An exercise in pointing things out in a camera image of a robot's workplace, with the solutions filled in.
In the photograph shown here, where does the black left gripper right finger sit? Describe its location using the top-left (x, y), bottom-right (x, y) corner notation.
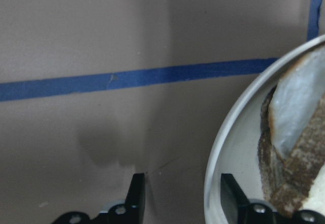
top-left (220, 173), bottom-right (324, 223)

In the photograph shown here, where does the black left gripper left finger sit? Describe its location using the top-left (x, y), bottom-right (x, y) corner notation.
top-left (54, 173), bottom-right (145, 223)

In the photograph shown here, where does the cream round plate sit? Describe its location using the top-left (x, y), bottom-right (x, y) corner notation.
top-left (204, 36), bottom-right (324, 223)

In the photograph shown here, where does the bread slice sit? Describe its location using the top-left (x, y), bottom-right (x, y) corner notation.
top-left (270, 98), bottom-right (324, 217)
top-left (256, 84), bottom-right (325, 217)

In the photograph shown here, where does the bread slice on plate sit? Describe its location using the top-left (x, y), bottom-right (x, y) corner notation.
top-left (256, 84), bottom-right (325, 217)

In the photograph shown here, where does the fried egg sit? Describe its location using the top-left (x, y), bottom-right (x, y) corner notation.
top-left (269, 46), bottom-right (324, 160)

